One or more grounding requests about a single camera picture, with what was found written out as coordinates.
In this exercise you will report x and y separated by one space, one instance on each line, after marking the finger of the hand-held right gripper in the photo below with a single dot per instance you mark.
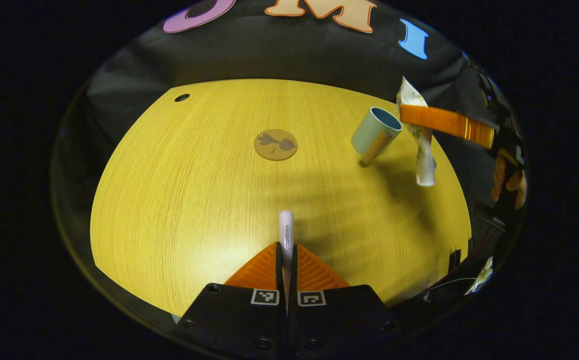
449 124

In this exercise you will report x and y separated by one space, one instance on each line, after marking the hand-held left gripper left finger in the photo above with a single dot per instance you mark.
229 320

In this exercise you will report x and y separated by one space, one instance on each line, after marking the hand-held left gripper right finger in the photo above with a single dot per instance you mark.
349 320

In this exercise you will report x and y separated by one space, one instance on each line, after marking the white toothpaste tube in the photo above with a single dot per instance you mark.
425 165

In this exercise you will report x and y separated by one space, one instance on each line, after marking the round brown coaster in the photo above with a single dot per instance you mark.
275 145

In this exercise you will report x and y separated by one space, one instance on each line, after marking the white patterned object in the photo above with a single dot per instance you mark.
482 277

